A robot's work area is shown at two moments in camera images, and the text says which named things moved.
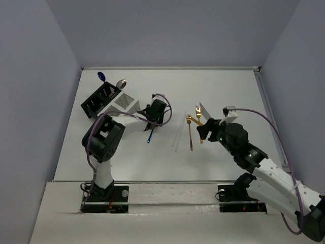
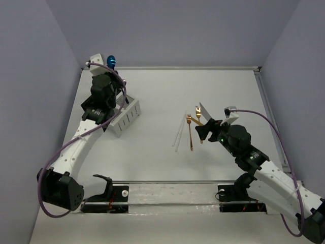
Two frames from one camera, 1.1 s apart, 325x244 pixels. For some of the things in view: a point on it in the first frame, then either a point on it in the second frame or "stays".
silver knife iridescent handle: (204, 112) stays
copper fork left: (189, 120) stays
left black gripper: (152, 124) -> (118, 83)
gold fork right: (198, 114) stays
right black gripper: (212, 124) stays
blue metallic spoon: (149, 139) -> (111, 62)
